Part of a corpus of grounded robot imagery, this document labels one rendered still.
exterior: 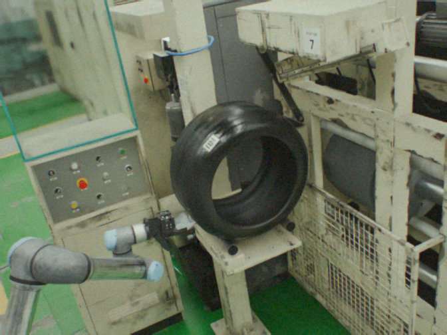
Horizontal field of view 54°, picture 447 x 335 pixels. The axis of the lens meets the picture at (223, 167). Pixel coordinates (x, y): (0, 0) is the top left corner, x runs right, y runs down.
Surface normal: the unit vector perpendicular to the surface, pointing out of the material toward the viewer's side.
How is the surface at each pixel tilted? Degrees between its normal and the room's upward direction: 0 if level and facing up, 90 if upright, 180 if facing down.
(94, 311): 90
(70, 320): 0
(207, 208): 92
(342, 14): 90
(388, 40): 72
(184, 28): 90
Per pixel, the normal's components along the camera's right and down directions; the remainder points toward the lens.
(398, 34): 0.36, 0.04
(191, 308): -0.15, -0.89
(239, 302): 0.42, 0.34
